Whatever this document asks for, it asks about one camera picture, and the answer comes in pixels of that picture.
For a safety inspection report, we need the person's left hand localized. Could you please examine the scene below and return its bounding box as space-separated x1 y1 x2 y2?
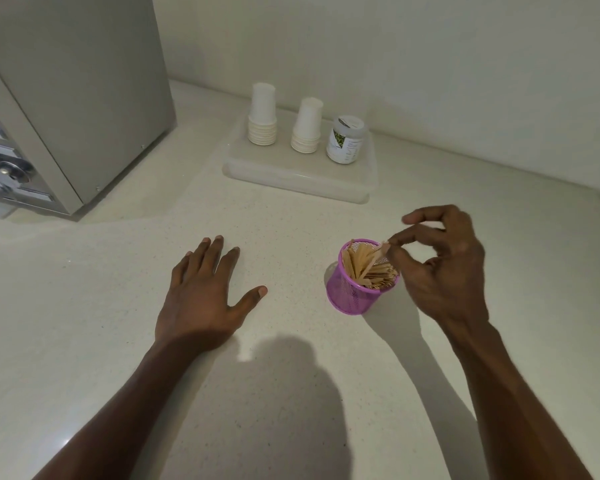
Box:
153 235 269 353

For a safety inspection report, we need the person's right hand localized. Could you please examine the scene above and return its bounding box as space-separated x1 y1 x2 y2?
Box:
387 204 490 341

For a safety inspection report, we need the pile of wooden stir sticks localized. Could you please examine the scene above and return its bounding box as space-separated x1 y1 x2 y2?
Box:
342 238 400 289

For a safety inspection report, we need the purple mesh cup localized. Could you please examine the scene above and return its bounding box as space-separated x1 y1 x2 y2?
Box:
325 238 401 315

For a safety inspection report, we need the person's left forearm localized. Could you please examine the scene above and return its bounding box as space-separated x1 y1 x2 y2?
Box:
32 342 226 480

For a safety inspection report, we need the person's right forearm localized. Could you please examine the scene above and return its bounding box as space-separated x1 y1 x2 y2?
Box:
445 319 593 480

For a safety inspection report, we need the white jar with green label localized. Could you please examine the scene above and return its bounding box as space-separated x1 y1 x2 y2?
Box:
325 115 369 165

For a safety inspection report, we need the white plastic tray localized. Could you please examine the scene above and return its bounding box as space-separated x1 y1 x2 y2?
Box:
222 114 379 205

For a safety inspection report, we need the stack of white paper cups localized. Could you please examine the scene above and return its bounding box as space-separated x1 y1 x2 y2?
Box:
247 82 279 147
290 97 325 155

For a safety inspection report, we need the silver microwave oven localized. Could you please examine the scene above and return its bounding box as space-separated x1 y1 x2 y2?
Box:
0 0 177 217

